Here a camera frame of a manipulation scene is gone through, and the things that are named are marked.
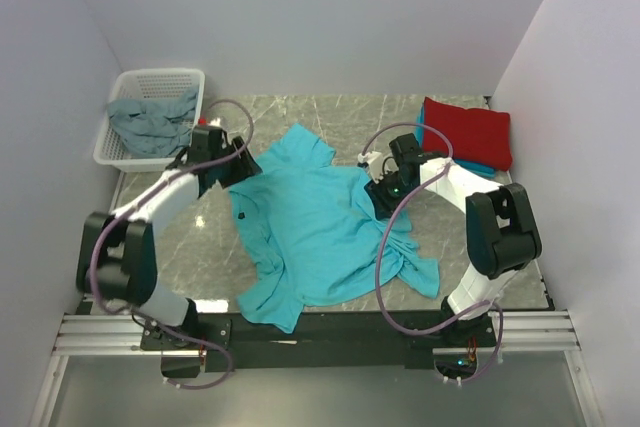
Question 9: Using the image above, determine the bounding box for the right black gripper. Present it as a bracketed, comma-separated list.
[365, 170, 418, 221]

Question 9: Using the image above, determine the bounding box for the light blue t-shirt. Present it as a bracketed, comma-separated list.
[229, 124, 440, 333]

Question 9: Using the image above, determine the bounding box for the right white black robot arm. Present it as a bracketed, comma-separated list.
[358, 134, 542, 346]

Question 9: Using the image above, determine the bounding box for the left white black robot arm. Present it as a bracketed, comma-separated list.
[75, 124, 262, 349]

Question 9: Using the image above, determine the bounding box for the grey-blue crumpled t-shirt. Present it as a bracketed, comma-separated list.
[107, 87, 199, 158]

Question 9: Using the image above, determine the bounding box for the folded teal t-shirt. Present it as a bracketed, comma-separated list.
[414, 107, 496, 179]

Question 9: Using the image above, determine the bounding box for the folded red t-shirt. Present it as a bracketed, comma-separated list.
[422, 97, 513, 171]

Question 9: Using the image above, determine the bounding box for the white plastic laundry basket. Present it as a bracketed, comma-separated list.
[93, 68, 205, 172]

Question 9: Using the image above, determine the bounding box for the black base crossbar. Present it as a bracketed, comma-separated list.
[140, 310, 496, 378]

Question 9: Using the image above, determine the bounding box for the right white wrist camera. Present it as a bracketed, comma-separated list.
[357, 151, 385, 182]

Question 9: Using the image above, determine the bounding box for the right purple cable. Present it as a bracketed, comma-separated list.
[362, 122, 504, 386]

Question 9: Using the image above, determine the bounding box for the aluminium rail frame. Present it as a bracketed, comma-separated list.
[32, 310, 603, 426]

